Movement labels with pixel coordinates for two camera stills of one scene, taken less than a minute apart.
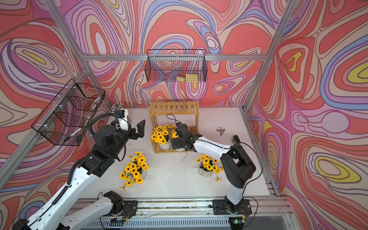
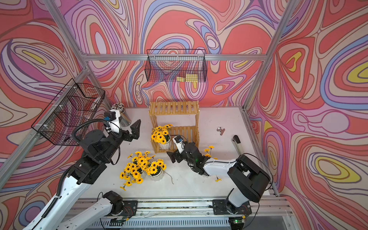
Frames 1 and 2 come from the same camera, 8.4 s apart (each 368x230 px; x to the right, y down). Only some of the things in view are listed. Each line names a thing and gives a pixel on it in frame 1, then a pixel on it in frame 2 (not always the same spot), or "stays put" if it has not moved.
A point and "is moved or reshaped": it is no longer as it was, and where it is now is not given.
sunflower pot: x=175 y=135 is moved or reshaped
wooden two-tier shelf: x=176 y=108 stays put
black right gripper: x=176 y=141 to x=177 y=154
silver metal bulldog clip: x=222 y=131 stays put
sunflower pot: x=160 y=135 stays put
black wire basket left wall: x=64 y=120 stays put
